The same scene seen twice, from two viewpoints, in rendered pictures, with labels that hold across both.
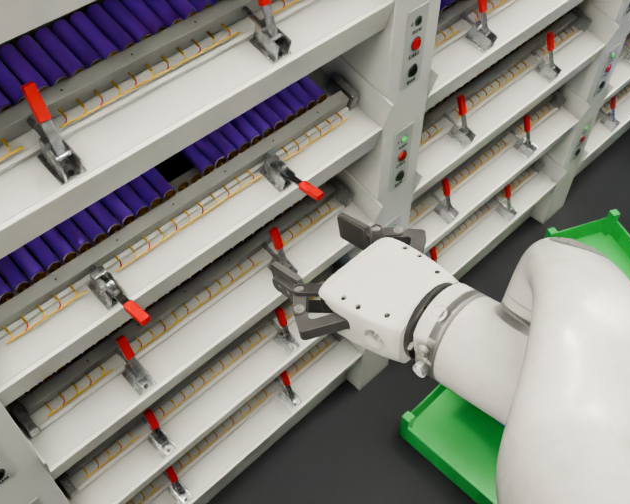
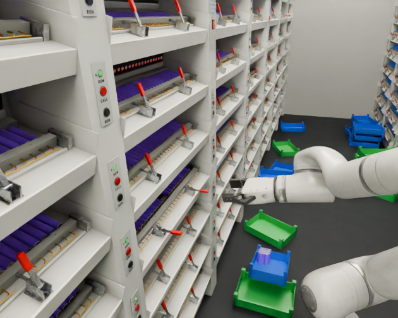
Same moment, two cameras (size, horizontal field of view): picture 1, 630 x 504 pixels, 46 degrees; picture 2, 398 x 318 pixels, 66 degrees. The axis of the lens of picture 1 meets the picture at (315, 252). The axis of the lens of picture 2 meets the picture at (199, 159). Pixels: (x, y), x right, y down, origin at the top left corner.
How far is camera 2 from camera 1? 53 cm
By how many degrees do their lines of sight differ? 32
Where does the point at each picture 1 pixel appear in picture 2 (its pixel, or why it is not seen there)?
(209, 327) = (177, 256)
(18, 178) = (143, 185)
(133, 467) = not seen: outside the picture
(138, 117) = (165, 166)
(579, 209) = (248, 214)
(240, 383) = (184, 287)
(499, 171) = not seen: hidden behind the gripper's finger
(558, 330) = (322, 153)
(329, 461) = not seen: outside the picture
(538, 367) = (323, 160)
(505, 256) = (234, 235)
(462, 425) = (253, 292)
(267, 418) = (189, 310)
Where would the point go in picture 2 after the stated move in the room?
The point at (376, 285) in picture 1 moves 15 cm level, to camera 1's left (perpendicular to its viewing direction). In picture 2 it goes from (257, 185) to (214, 197)
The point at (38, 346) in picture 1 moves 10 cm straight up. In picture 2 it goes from (146, 255) to (143, 227)
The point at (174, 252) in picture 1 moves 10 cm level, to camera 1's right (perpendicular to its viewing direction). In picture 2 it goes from (172, 218) to (198, 211)
